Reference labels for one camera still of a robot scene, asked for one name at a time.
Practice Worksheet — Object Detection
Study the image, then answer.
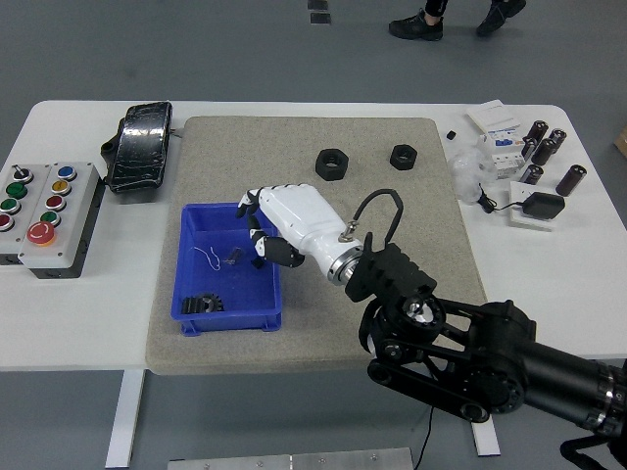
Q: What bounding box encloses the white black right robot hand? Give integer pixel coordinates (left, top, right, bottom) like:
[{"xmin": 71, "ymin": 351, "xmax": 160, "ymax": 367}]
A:
[{"xmin": 236, "ymin": 183, "xmax": 365, "ymax": 278}]

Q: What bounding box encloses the large black gear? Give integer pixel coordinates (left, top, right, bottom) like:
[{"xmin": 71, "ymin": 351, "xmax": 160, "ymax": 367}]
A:
[{"xmin": 180, "ymin": 292, "xmax": 226, "ymax": 316}]

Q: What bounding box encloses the large black hex nut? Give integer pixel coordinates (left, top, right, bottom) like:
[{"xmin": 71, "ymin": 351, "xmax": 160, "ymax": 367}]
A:
[{"xmin": 314, "ymin": 148, "xmax": 351, "ymax": 181}]

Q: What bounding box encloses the blue plastic box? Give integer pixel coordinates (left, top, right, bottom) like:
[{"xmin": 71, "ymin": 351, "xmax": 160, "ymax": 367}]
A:
[{"xmin": 169, "ymin": 202, "xmax": 285, "ymax": 337}]

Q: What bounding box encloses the small black hex nut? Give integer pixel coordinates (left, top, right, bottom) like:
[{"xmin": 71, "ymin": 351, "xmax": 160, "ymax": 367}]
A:
[{"xmin": 389, "ymin": 143, "xmax": 419, "ymax": 171}]

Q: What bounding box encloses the grey box with emergency stop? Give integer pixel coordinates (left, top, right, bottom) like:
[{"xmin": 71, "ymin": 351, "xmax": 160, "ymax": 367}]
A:
[{"xmin": 18, "ymin": 162, "xmax": 103, "ymax": 280}]

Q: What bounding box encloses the grey-brown mat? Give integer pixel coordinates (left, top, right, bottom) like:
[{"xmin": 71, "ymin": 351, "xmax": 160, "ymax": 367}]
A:
[{"xmin": 145, "ymin": 116, "xmax": 489, "ymax": 376}]

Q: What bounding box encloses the white thread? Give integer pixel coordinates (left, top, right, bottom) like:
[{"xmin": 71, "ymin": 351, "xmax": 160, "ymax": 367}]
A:
[{"xmin": 192, "ymin": 245, "xmax": 222, "ymax": 271}]

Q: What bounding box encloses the black wrapped flat device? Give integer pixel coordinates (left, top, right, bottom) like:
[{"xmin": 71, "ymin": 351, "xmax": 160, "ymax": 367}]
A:
[{"xmin": 100, "ymin": 101, "xmax": 174, "ymax": 196}]

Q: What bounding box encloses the clear plastic bag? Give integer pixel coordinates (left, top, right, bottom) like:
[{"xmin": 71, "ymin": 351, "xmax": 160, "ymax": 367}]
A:
[{"xmin": 449, "ymin": 148, "xmax": 497, "ymax": 204}]

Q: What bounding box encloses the white circuit breaker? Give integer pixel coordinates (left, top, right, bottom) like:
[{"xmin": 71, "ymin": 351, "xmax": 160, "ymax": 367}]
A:
[{"xmin": 477, "ymin": 126, "xmax": 528, "ymax": 181}]

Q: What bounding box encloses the white cardboard packet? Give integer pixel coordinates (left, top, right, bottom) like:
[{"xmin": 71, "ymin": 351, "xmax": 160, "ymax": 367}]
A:
[{"xmin": 464, "ymin": 99, "xmax": 521, "ymax": 134}]

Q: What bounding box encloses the white flat plate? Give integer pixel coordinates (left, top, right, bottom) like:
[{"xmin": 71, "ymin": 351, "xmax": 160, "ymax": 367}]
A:
[{"xmin": 508, "ymin": 180, "xmax": 558, "ymax": 231}]

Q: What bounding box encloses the person's black shoe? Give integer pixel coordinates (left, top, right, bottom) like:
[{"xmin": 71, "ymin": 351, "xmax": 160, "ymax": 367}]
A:
[
  {"xmin": 475, "ymin": 0, "xmax": 528, "ymax": 38},
  {"xmin": 388, "ymin": 8, "xmax": 445, "ymax": 42}
]

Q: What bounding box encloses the white table leg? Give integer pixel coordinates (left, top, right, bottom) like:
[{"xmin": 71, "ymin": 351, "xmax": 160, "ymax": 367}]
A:
[
  {"xmin": 104, "ymin": 368, "xmax": 146, "ymax": 469},
  {"xmin": 470, "ymin": 419, "xmax": 502, "ymax": 457}
]

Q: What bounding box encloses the black power adapter with cord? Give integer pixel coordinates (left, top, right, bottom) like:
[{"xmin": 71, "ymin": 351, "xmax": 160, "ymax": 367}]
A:
[{"xmin": 476, "ymin": 182, "xmax": 566, "ymax": 219}]

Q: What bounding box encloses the black floor cable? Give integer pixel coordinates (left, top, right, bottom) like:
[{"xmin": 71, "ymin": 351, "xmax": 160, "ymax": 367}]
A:
[{"xmin": 410, "ymin": 403, "xmax": 437, "ymax": 450}]

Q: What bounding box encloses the grey box with selector switch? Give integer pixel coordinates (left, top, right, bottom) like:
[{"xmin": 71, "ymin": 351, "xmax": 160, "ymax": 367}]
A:
[{"xmin": 0, "ymin": 164, "xmax": 51, "ymax": 266}]

